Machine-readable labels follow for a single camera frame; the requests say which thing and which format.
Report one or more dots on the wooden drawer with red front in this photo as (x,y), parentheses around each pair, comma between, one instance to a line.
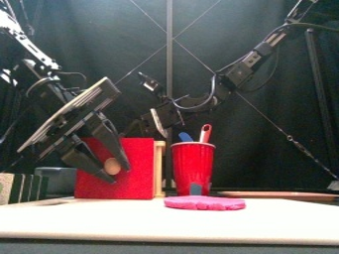
(136,172)

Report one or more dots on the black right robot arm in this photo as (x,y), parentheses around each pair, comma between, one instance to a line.
(247,64)

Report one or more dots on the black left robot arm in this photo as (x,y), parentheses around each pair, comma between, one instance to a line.
(27,36)

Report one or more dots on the blue-grey bowl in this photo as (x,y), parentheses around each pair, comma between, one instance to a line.
(57,182)

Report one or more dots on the wooden drawer cabinet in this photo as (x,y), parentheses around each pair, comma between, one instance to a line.
(159,172)

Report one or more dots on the pink dough disc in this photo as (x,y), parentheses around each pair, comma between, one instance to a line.
(203,203)

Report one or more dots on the blue toy utensil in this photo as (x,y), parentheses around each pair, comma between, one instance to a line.
(186,137)

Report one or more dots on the red toy utensil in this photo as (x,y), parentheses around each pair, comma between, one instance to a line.
(204,132)

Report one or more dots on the red plastic cup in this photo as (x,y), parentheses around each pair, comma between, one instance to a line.
(192,165)

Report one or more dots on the dark green striped block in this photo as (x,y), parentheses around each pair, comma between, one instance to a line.
(27,188)

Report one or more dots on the white cutting board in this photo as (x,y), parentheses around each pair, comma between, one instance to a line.
(132,225)

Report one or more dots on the vertical metal frame post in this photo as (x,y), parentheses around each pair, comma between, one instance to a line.
(170,49)

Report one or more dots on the black metal frame strut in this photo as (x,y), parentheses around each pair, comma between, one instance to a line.
(319,99)

